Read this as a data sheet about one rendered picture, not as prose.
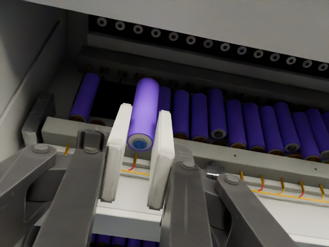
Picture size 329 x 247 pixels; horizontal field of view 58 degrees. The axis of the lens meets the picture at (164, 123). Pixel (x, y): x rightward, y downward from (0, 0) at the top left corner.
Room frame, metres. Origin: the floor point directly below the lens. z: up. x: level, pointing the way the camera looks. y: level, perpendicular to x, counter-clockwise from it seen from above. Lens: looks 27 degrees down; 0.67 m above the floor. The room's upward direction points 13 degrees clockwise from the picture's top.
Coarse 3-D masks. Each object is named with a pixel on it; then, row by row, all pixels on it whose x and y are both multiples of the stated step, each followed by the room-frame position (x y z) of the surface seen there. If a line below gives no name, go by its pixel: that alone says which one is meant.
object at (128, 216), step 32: (96, 32) 0.34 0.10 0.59; (32, 64) 0.26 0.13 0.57; (64, 64) 0.34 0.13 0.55; (192, 64) 0.36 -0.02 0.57; (224, 64) 0.36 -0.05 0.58; (256, 64) 0.37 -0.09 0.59; (32, 96) 0.25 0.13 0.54; (64, 96) 0.29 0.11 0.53; (0, 128) 0.19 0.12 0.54; (32, 128) 0.21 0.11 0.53; (0, 160) 0.18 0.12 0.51; (128, 192) 0.20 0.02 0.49; (288, 192) 0.24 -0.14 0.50; (96, 224) 0.19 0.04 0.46; (128, 224) 0.19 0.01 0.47; (288, 224) 0.21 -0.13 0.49; (320, 224) 0.22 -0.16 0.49
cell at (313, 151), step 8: (296, 112) 0.33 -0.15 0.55; (296, 120) 0.32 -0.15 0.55; (304, 120) 0.32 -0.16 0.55; (296, 128) 0.31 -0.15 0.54; (304, 128) 0.31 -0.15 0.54; (304, 136) 0.30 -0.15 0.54; (312, 136) 0.30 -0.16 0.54; (304, 144) 0.29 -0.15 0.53; (312, 144) 0.29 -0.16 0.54; (304, 152) 0.28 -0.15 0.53; (312, 152) 0.28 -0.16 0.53
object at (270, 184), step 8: (48, 144) 0.22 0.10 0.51; (64, 152) 0.22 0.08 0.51; (72, 152) 0.22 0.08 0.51; (128, 160) 0.23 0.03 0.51; (144, 160) 0.23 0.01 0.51; (248, 176) 0.24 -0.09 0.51; (248, 184) 0.24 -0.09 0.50; (256, 184) 0.24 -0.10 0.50; (264, 184) 0.24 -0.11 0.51; (272, 184) 0.24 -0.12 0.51; (280, 184) 0.24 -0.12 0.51; (288, 184) 0.25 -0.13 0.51; (296, 184) 0.25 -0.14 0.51; (312, 192) 0.25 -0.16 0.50; (320, 192) 0.25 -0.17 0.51; (328, 192) 0.25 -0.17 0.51
